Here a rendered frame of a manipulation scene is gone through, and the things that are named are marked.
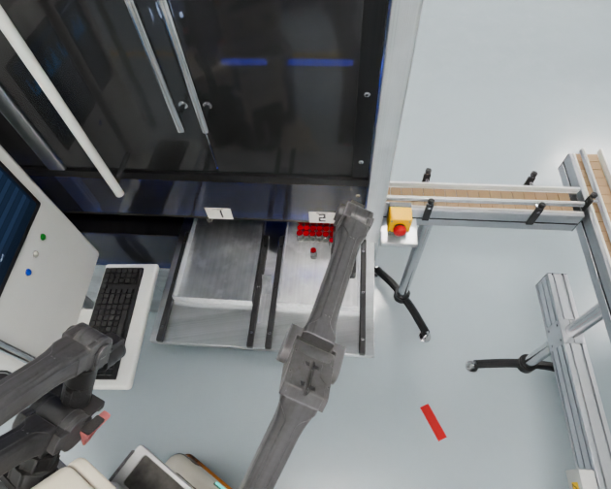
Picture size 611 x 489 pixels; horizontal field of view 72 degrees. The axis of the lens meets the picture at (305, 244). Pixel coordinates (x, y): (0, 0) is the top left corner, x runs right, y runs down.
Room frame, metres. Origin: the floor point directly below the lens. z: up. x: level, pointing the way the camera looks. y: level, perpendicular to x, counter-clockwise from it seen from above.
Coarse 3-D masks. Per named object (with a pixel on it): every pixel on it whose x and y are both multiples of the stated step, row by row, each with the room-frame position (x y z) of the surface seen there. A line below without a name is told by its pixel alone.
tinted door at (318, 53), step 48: (192, 0) 0.83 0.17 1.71; (240, 0) 0.82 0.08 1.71; (288, 0) 0.80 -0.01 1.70; (336, 0) 0.79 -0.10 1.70; (192, 48) 0.84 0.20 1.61; (240, 48) 0.82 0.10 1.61; (288, 48) 0.81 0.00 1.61; (336, 48) 0.79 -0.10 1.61; (240, 96) 0.83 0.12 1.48; (288, 96) 0.81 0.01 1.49; (336, 96) 0.79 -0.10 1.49; (240, 144) 0.83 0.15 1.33; (288, 144) 0.81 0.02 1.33; (336, 144) 0.79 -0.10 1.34
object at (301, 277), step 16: (288, 224) 0.86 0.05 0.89; (288, 240) 0.80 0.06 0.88; (288, 256) 0.73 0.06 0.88; (304, 256) 0.73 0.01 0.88; (320, 256) 0.72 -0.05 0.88; (288, 272) 0.67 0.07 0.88; (304, 272) 0.67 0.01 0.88; (320, 272) 0.66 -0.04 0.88; (288, 288) 0.61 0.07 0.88; (304, 288) 0.61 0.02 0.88; (352, 288) 0.59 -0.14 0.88; (288, 304) 0.54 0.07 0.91; (304, 304) 0.54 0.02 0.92; (352, 304) 0.54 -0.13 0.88
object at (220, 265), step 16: (192, 224) 0.88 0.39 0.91; (208, 224) 0.90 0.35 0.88; (224, 224) 0.89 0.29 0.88; (240, 224) 0.89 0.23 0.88; (256, 224) 0.88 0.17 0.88; (192, 240) 0.84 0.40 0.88; (208, 240) 0.83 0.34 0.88; (224, 240) 0.82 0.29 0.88; (240, 240) 0.82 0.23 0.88; (256, 240) 0.81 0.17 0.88; (192, 256) 0.77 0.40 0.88; (208, 256) 0.76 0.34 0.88; (224, 256) 0.76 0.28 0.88; (240, 256) 0.75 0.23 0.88; (256, 256) 0.74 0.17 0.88; (192, 272) 0.71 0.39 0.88; (208, 272) 0.70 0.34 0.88; (224, 272) 0.69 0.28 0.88; (240, 272) 0.69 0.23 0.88; (256, 272) 0.67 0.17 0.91; (176, 288) 0.64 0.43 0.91; (192, 288) 0.64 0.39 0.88; (208, 288) 0.64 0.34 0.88; (224, 288) 0.63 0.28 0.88; (240, 288) 0.63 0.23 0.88; (240, 304) 0.57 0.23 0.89
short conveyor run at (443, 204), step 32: (416, 192) 0.92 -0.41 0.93; (448, 192) 0.91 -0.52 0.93; (480, 192) 0.89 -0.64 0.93; (512, 192) 0.88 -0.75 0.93; (544, 192) 0.87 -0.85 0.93; (576, 192) 0.85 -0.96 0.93; (448, 224) 0.82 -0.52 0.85; (480, 224) 0.80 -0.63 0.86; (512, 224) 0.79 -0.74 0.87; (544, 224) 0.77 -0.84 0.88; (576, 224) 0.75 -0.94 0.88
